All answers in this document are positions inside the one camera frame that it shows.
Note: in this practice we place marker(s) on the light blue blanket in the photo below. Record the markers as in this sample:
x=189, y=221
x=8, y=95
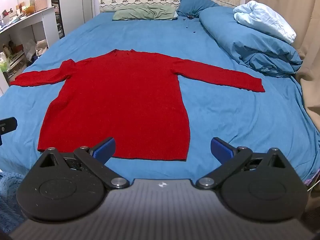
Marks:
x=262, y=17

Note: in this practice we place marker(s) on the blue duvet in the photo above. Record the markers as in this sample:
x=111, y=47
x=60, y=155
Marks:
x=240, y=37

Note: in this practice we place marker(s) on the green pillow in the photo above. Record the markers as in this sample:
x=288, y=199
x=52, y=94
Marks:
x=142, y=12

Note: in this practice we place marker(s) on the blue pillow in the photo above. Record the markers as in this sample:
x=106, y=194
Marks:
x=192, y=3

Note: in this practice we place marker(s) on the white desk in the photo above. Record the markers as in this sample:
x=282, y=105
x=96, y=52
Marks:
x=47, y=22

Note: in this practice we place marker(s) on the white and black wardrobe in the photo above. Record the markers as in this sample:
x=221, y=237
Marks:
x=75, y=5

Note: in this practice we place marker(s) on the blue fuzzy rug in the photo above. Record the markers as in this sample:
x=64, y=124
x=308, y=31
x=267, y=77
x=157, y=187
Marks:
x=10, y=192

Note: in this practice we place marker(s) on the pile of dark clothes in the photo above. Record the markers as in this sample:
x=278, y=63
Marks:
x=59, y=20

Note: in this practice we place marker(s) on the bed with blue sheet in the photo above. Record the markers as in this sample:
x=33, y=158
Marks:
x=225, y=115

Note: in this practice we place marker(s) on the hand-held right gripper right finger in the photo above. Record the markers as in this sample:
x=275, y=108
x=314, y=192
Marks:
x=220, y=148

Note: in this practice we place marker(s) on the white bag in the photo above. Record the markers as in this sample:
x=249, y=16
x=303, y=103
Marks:
x=41, y=47

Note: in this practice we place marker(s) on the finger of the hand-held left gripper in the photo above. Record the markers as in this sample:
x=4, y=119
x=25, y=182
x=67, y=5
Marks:
x=8, y=125

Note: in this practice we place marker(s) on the wicker basket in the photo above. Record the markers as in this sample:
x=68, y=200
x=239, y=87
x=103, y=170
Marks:
x=40, y=4

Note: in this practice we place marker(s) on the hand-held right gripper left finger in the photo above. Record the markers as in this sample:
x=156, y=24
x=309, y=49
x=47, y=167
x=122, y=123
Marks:
x=105, y=148

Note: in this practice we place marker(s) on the red knit sweater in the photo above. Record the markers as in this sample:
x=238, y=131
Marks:
x=117, y=100

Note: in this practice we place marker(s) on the orange toy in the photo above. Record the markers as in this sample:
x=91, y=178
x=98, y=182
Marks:
x=30, y=9

